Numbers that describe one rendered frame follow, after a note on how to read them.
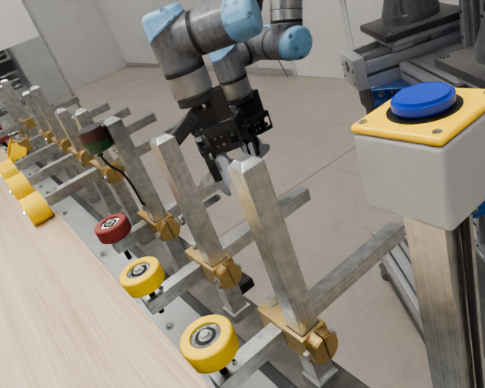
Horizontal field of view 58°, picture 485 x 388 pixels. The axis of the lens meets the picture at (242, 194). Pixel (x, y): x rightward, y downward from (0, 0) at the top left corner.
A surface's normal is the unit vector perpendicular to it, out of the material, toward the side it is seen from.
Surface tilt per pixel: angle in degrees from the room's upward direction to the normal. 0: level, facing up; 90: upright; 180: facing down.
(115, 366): 0
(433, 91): 0
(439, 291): 90
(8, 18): 90
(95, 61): 90
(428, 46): 90
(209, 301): 0
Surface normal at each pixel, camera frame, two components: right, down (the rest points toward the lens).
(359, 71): 0.07, 0.47
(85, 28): 0.54, 0.25
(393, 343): -0.31, -0.83
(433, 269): -0.76, 0.51
